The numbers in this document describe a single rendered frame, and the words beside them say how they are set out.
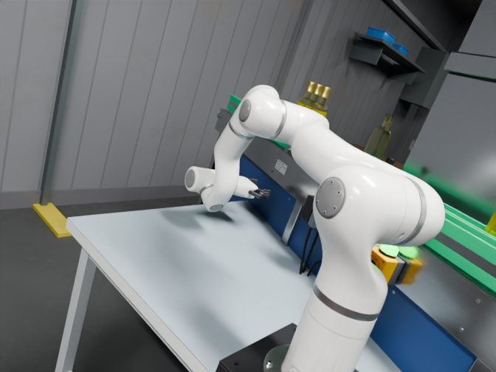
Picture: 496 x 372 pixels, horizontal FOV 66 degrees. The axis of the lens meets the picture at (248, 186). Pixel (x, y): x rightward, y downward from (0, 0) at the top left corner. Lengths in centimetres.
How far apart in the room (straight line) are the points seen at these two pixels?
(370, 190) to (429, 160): 86
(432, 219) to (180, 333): 55
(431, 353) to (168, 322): 61
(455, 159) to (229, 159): 72
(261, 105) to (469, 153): 72
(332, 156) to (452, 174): 69
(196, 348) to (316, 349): 27
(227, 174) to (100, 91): 173
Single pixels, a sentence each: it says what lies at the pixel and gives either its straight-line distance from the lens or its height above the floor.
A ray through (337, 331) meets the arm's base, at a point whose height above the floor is 97.
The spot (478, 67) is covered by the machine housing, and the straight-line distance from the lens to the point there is 140.
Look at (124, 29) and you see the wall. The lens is 277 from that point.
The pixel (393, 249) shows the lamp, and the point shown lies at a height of 102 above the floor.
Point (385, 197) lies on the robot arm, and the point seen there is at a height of 121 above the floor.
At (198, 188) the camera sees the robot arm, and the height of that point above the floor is 90.
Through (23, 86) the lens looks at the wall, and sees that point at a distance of 260.
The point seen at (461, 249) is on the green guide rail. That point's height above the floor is 109.
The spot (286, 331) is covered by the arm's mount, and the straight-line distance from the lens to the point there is 92.
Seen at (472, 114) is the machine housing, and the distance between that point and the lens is 138.
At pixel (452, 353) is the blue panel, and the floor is 88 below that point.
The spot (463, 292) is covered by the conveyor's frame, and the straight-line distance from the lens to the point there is 97.
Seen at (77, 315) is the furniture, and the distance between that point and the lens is 137.
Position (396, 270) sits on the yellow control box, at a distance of 104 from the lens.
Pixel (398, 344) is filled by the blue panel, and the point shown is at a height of 80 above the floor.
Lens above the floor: 132
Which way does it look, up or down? 17 degrees down
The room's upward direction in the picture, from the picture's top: 19 degrees clockwise
